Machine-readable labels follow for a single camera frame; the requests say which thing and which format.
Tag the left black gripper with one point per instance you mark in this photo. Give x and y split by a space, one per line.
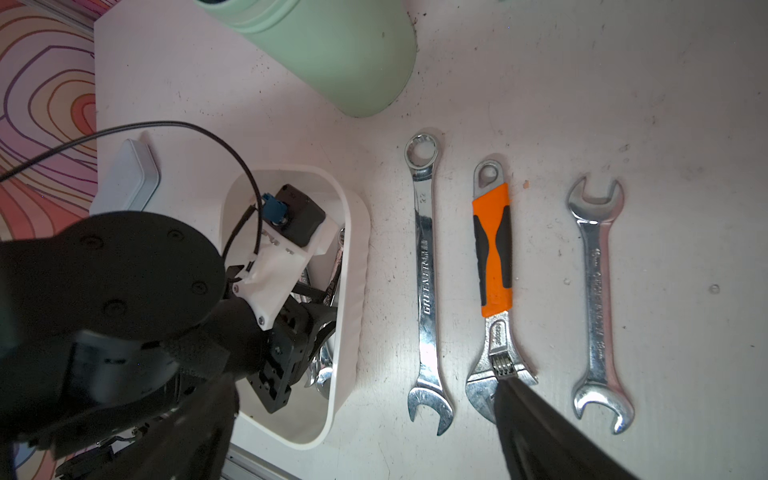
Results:
297 333

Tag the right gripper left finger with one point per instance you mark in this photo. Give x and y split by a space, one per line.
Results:
192 443

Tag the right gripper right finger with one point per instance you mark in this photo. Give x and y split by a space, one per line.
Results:
539 443

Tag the white plastic storage box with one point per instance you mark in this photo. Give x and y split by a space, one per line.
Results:
307 418

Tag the large silver combination wrench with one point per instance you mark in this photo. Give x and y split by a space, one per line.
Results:
421 155

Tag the orange handle adjustable wrench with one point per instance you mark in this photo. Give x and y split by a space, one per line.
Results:
499 358

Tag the silver double open-end wrench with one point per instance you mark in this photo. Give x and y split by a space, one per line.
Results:
600 384

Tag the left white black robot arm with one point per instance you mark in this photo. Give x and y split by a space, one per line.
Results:
120 318

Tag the small silver wrench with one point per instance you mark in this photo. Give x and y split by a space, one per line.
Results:
321 367

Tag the translucent box lid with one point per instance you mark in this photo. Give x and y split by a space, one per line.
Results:
130 183

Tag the green cup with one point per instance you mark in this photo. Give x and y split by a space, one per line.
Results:
358 55

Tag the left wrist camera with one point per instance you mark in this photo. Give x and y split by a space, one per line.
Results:
275 249

